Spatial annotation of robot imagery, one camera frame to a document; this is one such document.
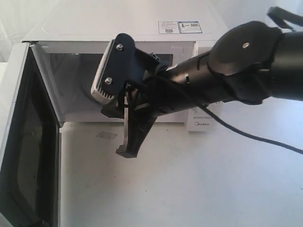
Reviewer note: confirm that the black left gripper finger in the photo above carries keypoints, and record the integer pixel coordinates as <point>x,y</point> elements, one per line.
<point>122,150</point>

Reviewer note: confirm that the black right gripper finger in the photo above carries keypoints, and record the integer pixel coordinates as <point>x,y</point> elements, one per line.
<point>137,132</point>

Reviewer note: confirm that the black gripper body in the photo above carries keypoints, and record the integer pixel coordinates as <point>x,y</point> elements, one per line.
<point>150,89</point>

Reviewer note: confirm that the white microwave door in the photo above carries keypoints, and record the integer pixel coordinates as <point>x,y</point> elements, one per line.
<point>30,146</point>

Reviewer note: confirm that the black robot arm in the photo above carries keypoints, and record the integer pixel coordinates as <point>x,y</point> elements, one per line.
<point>248,64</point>

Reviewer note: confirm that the glass microwave turntable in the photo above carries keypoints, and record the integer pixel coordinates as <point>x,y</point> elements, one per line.
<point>85,85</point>

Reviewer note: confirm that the white microwave oven body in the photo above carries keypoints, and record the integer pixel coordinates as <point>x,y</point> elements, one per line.
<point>69,42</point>

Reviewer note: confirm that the blue white warning sticker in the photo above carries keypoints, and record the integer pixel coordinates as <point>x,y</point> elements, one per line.
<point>179,27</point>

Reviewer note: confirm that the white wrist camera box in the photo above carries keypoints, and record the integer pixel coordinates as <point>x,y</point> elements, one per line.
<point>114,69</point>

